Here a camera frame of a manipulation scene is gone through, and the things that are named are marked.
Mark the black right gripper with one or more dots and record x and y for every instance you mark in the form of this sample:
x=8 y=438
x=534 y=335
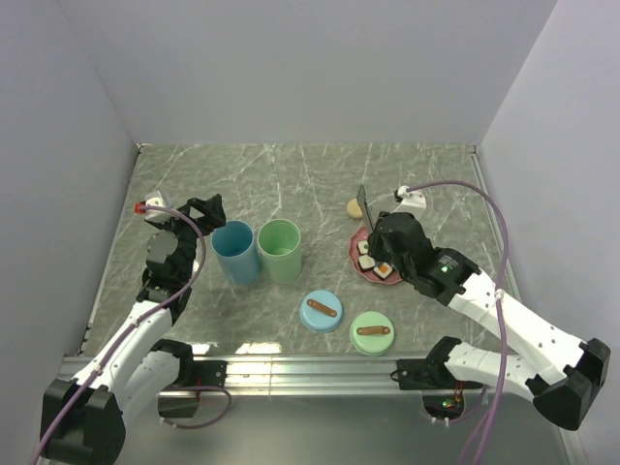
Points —
x=375 y=249

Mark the aluminium front frame rail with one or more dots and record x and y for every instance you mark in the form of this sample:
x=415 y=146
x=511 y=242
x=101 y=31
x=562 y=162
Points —
x=287 y=375

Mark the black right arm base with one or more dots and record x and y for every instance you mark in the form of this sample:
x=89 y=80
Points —
x=423 y=374

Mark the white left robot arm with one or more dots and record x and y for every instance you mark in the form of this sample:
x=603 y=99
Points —
x=85 y=420

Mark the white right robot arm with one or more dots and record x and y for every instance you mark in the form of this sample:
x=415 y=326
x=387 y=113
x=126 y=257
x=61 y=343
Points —
x=559 y=373

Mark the pink dotted plate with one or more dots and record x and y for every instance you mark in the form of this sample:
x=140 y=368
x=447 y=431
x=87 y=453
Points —
x=361 y=234

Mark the green sushi roll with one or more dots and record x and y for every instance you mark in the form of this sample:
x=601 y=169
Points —
x=363 y=247

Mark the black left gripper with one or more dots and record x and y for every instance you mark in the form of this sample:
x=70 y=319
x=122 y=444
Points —
x=211 y=208

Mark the orange centre sushi roll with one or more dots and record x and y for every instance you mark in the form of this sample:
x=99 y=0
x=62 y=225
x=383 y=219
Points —
x=382 y=270

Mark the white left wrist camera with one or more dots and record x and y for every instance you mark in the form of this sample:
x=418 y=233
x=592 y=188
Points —
x=156 y=208

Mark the yellow sushi roll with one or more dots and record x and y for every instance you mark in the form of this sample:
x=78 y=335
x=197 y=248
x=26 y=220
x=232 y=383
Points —
x=366 y=262

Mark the blue cylindrical lunch container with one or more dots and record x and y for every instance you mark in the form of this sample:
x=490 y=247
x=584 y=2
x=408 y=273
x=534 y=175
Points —
x=235 y=248

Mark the cream steamed bun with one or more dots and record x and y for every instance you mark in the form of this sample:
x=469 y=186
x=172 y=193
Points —
x=354 y=210

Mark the green cylindrical lunch container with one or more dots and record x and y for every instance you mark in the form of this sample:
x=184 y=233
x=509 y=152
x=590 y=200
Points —
x=279 y=249

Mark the blue lid with handle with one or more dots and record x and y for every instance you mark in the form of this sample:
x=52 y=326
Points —
x=321 y=311

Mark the aluminium table edge rail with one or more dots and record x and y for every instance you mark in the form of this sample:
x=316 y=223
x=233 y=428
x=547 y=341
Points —
x=509 y=282

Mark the green lid with handle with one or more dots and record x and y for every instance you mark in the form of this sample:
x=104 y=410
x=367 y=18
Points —
x=372 y=333

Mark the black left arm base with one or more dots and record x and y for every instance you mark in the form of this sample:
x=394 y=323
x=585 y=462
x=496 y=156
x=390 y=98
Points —
x=204 y=372

